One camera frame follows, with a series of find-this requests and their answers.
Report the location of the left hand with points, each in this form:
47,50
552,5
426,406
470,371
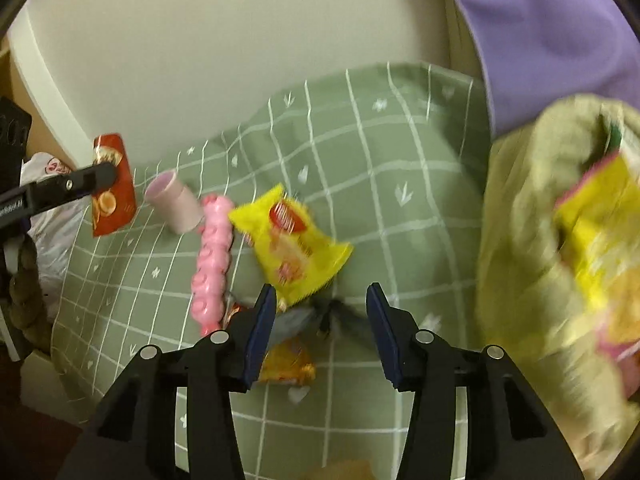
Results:
27,310

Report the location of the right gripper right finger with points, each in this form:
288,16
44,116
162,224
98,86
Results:
420,362

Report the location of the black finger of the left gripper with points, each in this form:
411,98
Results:
65,188

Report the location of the pink caterpillar toy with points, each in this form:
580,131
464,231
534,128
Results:
209,282

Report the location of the orange snack wrapper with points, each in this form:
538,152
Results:
246,358

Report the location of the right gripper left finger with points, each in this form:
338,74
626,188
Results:
213,451

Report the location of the red snack wrapper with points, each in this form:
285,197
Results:
117,204

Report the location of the green grid tablecloth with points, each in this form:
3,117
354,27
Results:
366,176

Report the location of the wooden shelf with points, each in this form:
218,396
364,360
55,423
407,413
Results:
40,139

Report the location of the dark foil wrapper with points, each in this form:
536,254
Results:
340,314

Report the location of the white plastic bag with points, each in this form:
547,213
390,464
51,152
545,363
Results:
54,231

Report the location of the purple cloth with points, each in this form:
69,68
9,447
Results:
535,52

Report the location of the pink chips bag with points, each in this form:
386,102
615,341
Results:
599,224

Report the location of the yellow nabati wafer wrapper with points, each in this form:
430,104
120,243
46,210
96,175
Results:
298,259

